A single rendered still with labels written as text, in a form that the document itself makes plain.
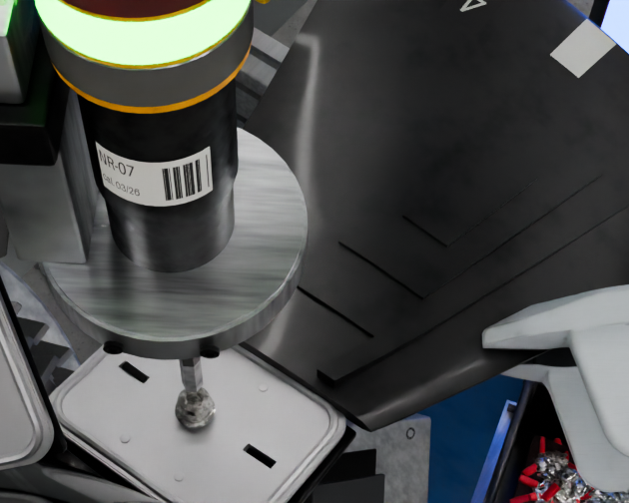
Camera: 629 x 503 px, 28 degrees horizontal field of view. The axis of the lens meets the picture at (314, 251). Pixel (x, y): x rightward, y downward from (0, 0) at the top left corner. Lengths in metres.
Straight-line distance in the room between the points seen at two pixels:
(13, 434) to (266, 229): 0.10
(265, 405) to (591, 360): 0.11
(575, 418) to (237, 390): 0.13
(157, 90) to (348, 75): 0.28
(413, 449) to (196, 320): 0.33
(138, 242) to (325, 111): 0.21
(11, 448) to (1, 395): 0.02
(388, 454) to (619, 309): 0.21
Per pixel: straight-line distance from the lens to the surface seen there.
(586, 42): 0.56
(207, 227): 0.31
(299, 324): 0.44
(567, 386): 0.48
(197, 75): 0.25
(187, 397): 0.43
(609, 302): 0.44
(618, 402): 0.44
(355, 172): 0.49
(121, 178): 0.28
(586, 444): 0.48
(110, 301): 0.32
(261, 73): 0.94
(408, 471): 0.63
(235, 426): 0.43
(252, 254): 0.32
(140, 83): 0.25
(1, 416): 0.37
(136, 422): 0.43
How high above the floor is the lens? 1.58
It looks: 58 degrees down
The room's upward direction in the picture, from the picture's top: 3 degrees clockwise
